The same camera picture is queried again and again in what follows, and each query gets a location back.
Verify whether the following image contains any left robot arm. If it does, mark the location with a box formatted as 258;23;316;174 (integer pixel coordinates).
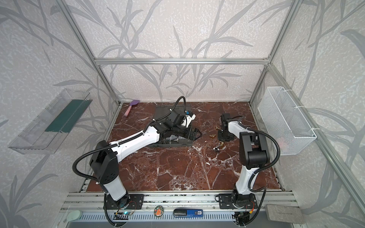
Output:
72;110;201;201

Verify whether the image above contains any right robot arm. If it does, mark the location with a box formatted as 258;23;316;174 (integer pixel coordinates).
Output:
218;114;281;195

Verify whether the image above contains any grey plastic organizer box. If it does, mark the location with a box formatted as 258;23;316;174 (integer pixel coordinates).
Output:
147;103;193;148

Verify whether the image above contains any purple pink brush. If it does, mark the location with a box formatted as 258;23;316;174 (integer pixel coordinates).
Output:
124;100;140;117

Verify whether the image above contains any round orange badge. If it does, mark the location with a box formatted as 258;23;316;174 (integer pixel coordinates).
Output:
154;205;164;218

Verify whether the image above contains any blue black usb device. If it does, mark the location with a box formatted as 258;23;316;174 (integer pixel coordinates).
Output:
173;209;203;218

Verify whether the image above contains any grey foam pad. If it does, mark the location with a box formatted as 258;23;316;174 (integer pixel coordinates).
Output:
265;205;305;224

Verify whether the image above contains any white round knob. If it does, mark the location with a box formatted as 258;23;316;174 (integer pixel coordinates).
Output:
66;210;83;222

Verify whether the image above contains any white wire mesh basket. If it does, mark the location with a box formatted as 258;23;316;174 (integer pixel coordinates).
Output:
258;86;317;155

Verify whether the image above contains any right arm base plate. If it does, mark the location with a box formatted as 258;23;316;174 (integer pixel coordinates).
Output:
215;192;258;210

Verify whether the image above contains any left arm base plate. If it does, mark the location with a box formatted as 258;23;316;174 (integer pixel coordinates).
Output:
103;194;144;210

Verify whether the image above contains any clear wall shelf tray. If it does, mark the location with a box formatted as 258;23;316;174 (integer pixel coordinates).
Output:
8;89;92;154

